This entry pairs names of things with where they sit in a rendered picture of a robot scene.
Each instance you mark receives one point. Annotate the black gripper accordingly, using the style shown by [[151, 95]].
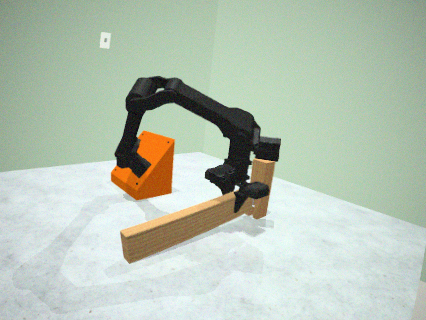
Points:
[[253, 190]]

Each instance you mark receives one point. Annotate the wooden post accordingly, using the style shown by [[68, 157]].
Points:
[[263, 172]]

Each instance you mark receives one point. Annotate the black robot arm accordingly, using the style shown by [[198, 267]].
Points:
[[235, 124]]

